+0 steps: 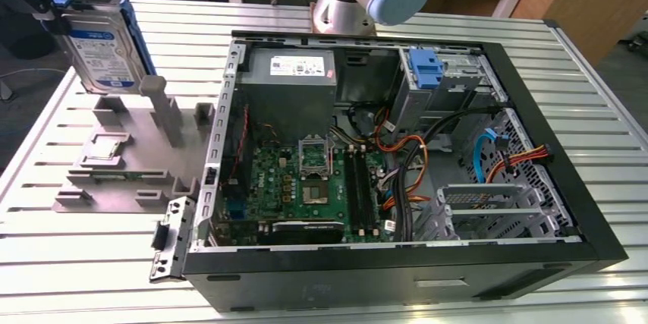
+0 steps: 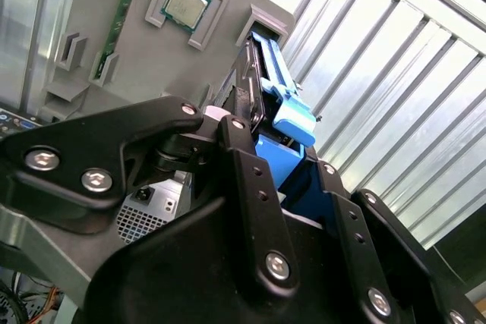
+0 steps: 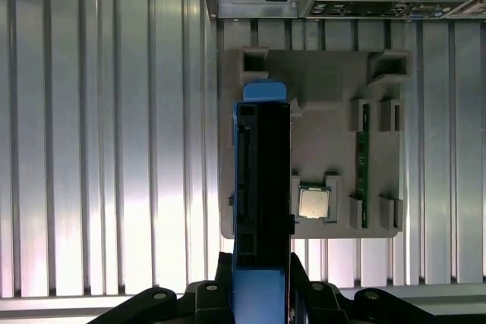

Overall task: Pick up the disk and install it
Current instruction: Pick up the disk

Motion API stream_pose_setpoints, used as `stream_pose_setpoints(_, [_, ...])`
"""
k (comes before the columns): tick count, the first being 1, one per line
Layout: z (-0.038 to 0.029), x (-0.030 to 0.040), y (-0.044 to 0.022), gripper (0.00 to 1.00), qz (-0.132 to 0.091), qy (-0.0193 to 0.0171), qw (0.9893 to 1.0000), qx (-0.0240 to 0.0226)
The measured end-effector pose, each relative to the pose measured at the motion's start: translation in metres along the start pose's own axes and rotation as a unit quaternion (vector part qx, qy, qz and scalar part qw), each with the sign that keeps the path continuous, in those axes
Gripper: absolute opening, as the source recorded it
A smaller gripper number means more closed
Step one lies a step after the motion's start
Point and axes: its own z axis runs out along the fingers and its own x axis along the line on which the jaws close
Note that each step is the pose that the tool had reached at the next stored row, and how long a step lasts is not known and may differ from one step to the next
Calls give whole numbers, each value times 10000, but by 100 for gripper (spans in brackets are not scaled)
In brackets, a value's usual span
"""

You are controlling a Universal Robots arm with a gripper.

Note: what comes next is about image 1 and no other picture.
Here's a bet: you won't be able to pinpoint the orange wire bundle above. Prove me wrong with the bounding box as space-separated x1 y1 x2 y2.
377 134 431 211

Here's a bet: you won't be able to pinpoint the grey parts rack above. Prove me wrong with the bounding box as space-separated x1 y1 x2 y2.
53 75 218 213

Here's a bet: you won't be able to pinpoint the metal disk bay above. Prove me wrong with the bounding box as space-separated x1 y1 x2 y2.
427 183 563 241

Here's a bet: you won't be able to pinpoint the thick black cables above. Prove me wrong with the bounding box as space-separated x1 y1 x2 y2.
393 105 513 242

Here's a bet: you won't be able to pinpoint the metal drive cage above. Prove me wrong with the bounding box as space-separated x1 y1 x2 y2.
393 47 507 135

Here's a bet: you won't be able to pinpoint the black office chair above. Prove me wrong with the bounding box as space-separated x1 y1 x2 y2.
0 0 58 59

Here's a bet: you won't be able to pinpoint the CPU socket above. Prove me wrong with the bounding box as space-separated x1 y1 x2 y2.
302 181 337 206

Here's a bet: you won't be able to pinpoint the chair base with castors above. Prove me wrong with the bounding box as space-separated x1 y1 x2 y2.
626 30 648 52

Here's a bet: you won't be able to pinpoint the grey power supply unit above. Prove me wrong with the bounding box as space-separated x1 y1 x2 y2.
238 47 339 143

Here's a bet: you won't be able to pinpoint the blue plastic drive latch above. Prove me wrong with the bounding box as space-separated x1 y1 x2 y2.
410 49 445 90

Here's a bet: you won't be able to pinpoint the black graphics card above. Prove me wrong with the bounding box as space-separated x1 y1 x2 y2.
257 220 346 246

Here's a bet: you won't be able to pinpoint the silver CPU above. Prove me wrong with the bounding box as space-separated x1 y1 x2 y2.
91 137 123 160

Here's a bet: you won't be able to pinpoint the hinged metal case bracket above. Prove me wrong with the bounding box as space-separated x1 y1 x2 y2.
150 195 199 283

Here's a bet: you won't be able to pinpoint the hard disk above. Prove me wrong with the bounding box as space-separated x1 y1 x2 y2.
30 0 158 96

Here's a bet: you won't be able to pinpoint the red orange power wire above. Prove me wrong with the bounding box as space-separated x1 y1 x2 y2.
485 143 558 184

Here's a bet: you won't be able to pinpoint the blue data wire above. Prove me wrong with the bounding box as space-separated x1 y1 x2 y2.
474 126 507 184

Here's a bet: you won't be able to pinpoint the black open PC case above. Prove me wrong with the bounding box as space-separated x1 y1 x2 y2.
182 30 631 313

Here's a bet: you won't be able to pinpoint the green motherboard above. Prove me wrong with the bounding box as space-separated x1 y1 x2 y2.
218 137 402 245

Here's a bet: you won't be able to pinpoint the green RAM stick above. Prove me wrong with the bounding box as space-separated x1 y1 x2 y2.
91 172 169 181

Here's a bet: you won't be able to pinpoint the metal socket cover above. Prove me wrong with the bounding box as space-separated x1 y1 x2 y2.
297 134 335 181

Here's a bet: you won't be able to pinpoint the wooden cabinet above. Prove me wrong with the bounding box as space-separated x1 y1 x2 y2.
511 0 648 69

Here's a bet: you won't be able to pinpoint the black RAM slot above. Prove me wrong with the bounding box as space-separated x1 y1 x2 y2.
345 144 367 237

